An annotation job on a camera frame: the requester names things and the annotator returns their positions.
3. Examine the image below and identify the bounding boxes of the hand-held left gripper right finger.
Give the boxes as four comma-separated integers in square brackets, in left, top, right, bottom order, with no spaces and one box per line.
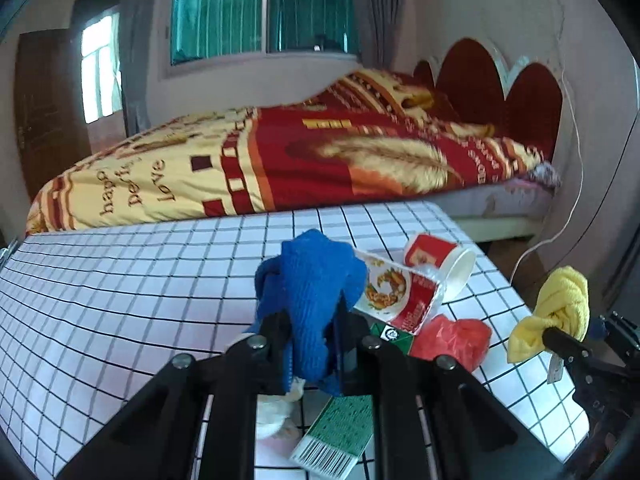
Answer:
[329,302,567,480]

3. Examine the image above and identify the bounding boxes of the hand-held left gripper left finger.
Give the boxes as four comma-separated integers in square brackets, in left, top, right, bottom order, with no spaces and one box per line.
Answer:
[56,309,296,480]

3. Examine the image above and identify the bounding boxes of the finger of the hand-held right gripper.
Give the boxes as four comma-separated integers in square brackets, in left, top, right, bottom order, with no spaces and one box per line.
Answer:
[589,311,640,358]
[541,326,603,367]

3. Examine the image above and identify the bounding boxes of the yellow cloth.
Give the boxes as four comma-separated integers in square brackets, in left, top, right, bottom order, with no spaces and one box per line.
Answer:
[506,266,591,383]

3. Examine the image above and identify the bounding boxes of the blue cloth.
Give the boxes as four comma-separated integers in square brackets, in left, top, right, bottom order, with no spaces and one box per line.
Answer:
[254,229,368,396]

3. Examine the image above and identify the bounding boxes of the green carton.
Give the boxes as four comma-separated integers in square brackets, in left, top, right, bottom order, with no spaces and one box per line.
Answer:
[290,321,415,476]

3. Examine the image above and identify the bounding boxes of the white crumpled tissue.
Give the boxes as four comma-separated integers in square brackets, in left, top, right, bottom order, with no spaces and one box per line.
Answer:
[255,375,307,442]

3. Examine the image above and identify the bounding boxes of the printed red white paper cup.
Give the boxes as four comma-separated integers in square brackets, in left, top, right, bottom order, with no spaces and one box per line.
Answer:
[350,249,447,336]

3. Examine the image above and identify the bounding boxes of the red plastic bag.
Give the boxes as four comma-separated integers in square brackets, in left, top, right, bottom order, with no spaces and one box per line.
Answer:
[411,314,493,373]

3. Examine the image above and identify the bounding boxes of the checkered tablecloth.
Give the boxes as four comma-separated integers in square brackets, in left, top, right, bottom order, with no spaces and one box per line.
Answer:
[0,200,592,480]

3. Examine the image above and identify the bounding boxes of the mattress with purple sheet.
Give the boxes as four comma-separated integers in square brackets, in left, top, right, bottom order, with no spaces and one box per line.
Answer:
[437,175,562,222]

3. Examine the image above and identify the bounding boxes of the floral pillow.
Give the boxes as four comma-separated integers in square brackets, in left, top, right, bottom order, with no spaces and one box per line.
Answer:
[524,161,562,192]

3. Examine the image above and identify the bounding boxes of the red yellow printed blanket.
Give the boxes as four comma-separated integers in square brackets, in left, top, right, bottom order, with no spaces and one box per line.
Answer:
[25,69,551,235]

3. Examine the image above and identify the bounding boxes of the red scalloped headboard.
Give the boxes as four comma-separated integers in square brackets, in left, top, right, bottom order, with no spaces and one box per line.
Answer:
[412,37,566,162]

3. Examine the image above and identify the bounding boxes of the red yellow printed pillow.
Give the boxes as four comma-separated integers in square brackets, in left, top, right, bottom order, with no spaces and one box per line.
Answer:
[325,67,461,122]

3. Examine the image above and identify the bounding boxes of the brown wooden door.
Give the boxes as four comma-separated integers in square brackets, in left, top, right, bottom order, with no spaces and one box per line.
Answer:
[14,28,95,190]

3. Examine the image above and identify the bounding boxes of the small bright window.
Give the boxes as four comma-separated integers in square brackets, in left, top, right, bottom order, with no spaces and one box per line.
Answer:
[80,10,124,124]

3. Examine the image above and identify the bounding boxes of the grey curtain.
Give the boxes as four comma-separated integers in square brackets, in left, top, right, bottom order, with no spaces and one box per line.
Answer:
[119,0,173,137]
[344,0,407,75]

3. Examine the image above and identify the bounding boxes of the large window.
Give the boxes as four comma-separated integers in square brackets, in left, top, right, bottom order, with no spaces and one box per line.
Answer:
[169,0,362,68]

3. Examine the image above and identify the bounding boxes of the white bed frame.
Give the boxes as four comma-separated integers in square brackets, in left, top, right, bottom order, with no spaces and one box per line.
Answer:
[454,214,547,245]

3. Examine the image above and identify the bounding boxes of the white cable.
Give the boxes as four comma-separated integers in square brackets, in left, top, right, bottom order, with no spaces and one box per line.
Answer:
[509,62,586,286]

